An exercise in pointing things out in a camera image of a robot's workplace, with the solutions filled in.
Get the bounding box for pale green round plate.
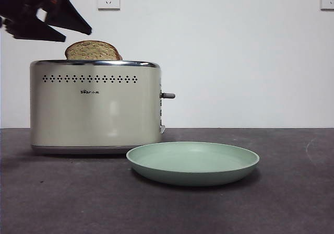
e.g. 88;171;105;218
126;141;260;187

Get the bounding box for cream two-slot toaster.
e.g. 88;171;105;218
29;60;176;156

